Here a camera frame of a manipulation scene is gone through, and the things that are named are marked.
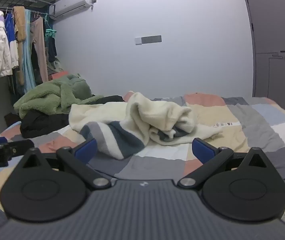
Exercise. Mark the tan hanging coat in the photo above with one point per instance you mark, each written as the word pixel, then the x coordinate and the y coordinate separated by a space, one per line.
pixel 20 25

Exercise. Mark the patchwork bed sheet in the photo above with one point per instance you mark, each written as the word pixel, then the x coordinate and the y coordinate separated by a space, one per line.
pixel 157 166

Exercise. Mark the green clothes hangers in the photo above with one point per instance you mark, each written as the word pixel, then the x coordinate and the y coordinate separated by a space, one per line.
pixel 50 31

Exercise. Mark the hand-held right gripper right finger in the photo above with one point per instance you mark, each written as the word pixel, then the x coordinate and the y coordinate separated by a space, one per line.
pixel 202 150

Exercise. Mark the white air conditioner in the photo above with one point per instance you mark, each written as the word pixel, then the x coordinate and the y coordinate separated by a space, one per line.
pixel 70 3

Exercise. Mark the green fleece jacket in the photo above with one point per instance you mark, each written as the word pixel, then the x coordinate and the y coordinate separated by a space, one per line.
pixel 47 95

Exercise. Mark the light blue hanging garment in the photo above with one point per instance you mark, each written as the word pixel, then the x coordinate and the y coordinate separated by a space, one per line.
pixel 28 60

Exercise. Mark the small wall socket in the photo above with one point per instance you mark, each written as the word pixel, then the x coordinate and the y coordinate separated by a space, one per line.
pixel 94 2

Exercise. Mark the long wall switch panel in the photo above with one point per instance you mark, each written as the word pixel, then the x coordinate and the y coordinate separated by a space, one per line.
pixel 148 39

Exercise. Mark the cream striped sweater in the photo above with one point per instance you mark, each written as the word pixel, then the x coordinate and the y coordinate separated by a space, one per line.
pixel 142 115

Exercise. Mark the beige hanging pants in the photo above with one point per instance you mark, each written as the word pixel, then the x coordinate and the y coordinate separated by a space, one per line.
pixel 40 50

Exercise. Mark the dark small hanging garment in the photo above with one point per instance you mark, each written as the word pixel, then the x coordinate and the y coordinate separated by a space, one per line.
pixel 52 48

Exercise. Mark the black garment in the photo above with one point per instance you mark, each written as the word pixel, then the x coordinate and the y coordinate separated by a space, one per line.
pixel 40 125

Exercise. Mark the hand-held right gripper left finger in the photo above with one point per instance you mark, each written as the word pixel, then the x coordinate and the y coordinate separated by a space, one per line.
pixel 87 148

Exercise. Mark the grey door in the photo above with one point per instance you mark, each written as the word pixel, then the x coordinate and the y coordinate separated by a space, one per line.
pixel 270 30

